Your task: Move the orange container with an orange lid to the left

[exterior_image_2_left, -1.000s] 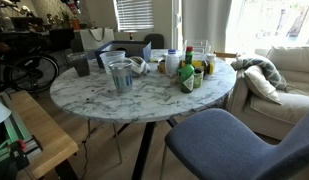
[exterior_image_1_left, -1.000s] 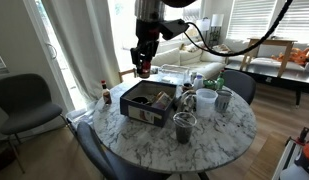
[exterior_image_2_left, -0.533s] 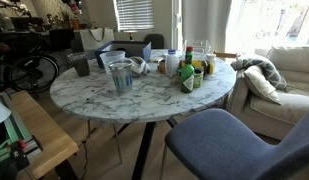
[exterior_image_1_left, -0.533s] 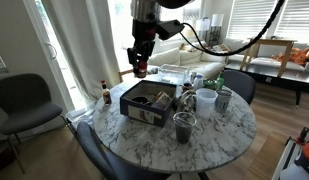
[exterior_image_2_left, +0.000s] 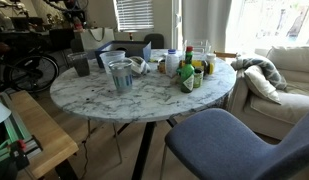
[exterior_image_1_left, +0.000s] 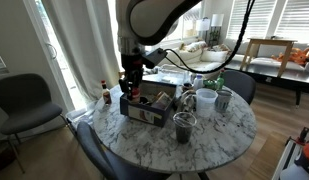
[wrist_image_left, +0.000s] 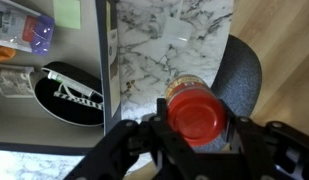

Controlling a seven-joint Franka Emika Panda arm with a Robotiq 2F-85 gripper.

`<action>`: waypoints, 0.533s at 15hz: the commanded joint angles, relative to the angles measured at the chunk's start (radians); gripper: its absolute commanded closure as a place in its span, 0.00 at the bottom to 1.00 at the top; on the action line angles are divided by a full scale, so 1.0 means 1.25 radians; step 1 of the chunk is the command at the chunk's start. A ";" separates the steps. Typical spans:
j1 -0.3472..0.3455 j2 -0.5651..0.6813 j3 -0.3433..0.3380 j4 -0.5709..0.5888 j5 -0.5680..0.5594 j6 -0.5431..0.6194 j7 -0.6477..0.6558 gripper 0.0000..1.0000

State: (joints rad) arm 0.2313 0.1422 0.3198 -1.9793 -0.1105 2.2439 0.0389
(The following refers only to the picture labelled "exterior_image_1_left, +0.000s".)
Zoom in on white plastic bottle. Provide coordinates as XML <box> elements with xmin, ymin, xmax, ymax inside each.
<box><xmin>192</xmin><ymin>74</ymin><xmax>205</xmax><ymax>91</ymax></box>

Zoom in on grey upholstered chair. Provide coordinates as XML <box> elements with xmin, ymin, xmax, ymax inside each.
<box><xmin>0</xmin><ymin>73</ymin><xmax>70</xmax><ymax>175</ymax></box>

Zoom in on dark blue cardboard box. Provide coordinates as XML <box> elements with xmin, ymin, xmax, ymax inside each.
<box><xmin>119</xmin><ymin>79</ymin><xmax>178</xmax><ymax>129</ymax></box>

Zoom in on wooden side table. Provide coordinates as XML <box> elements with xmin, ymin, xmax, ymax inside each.
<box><xmin>239</xmin><ymin>37</ymin><xmax>298</xmax><ymax>79</ymax></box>

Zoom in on clear glass mug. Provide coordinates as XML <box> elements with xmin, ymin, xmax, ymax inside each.
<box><xmin>177</xmin><ymin>89</ymin><xmax>198</xmax><ymax>114</ymax></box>

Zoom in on door handle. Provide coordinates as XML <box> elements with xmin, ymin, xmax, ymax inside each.
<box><xmin>45</xmin><ymin>42</ymin><xmax>58</xmax><ymax>60</ymax></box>

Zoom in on beige curtain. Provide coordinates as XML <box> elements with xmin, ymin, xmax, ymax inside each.
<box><xmin>40</xmin><ymin>0</ymin><xmax>122</xmax><ymax>102</ymax></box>

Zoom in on brown paper packet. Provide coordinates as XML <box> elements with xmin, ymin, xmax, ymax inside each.
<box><xmin>151</xmin><ymin>90</ymin><xmax>173</xmax><ymax>110</ymax></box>

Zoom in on clear plastic storage container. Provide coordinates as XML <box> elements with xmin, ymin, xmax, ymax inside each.
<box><xmin>155</xmin><ymin>63</ymin><xmax>191</xmax><ymax>85</ymax></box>

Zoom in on white daybed cushion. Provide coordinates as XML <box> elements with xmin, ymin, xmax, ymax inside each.
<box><xmin>222</xmin><ymin>37</ymin><xmax>309</xmax><ymax>72</ymax></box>

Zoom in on dark blue padded chair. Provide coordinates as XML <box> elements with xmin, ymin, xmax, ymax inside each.
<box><xmin>222</xmin><ymin>69</ymin><xmax>257</xmax><ymax>106</ymax></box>

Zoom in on clear cup with dark contents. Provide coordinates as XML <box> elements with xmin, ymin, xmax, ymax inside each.
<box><xmin>172</xmin><ymin>111</ymin><xmax>198</xmax><ymax>145</ymax></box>

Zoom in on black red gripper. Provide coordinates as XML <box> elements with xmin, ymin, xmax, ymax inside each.
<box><xmin>118</xmin><ymin>51</ymin><xmax>145</xmax><ymax>96</ymax></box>

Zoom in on white sofa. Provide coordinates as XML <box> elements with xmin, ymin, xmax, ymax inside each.
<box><xmin>143</xmin><ymin>39</ymin><xmax>229</xmax><ymax>81</ymax></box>

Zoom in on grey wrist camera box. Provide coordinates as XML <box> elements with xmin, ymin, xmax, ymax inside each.
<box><xmin>142</xmin><ymin>47</ymin><xmax>169</xmax><ymax>70</ymax></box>

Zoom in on orange plush toy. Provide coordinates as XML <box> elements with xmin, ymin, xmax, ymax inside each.
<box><xmin>270</xmin><ymin>46</ymin><xmax>309</xmax><ymax>66</ymax></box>

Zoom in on white frame stand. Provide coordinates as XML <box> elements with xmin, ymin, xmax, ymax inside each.
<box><xmin>271</xmin><ymin>136</ymin><xmax>302</xmax><ymax>180</ymax></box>

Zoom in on narrow white window blind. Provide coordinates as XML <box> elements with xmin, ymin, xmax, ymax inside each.
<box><xmin>226</xmin><ymin>0</ymin><xmax>278</xmax><ymax>41</ymax></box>

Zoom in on green bottle red cap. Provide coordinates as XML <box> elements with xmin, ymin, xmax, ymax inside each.
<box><xmin>216</xmin><ymin>69</ymin><xmax>226</xmax><ymax>91</ymax></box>

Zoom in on patterned beige cushion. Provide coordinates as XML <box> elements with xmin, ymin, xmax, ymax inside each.
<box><xmin>179</xmin><ymin>40</ymin><xmax>208</xmax><ymax>66</ymax></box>

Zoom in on grey striped cup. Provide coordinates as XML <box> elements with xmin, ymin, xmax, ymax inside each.
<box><xmin>214</xmin><ymin>88</ymin><xmax>234</xmax><ymax>114</ymax></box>

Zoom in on tall white shade lamp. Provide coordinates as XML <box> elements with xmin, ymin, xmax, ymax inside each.
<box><xmin>210</xmin><ymin>13</ymin><xmax>226</xmax><ymax>48</ymax></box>

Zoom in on dark glass jar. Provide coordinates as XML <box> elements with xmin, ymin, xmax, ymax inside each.
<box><xmin>181</xmin><ymin>82</ymin><xmax>194</xmax><ymax>93</ymax></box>

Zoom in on white plastic measuring cup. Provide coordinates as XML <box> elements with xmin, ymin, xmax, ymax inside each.
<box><xmin>194</xmin><ymin>87</ymin><xmax>219</xmax><ymax>119</ymax></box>

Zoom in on black red clamp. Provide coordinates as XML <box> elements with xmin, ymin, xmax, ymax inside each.
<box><xmin>286</xmin><ymin>126</ymin><xmax>309</xmax><ymax>146</ymax></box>

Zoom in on short white shade lamp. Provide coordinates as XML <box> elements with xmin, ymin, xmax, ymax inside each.
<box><xmin>195</xmin><ymin>17</ymin><xmax>212</xmax><ymax>43</ymax></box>

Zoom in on small white cushion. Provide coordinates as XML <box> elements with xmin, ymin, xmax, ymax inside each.
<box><xmin>200</xmin><ymin>49</ymin><xmax>229</xmax><ymax>65</ymax></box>

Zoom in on wide white window blind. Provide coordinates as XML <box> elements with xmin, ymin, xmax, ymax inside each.
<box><xmin>274</xmin><ymin>0</ymin><xmax>309</xmax><ymax>44</ymax></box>

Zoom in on green round object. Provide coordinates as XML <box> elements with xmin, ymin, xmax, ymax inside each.
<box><xmin>203</xmin><ymin>79</ymin><xmax>218</xmax><ymax>90</ymax></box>

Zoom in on black low bench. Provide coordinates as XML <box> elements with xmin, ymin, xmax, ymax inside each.
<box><xmin>224</xmin><ymin>61</ymin><xmax>309</xmax><ymax>106</ymax></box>

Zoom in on brown sauce bottle red cap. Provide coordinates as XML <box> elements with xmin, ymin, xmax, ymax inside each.
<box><xmin>100</xmin><ymin>79</ymin><xmax>113</xmax><ymax>106</ymax></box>

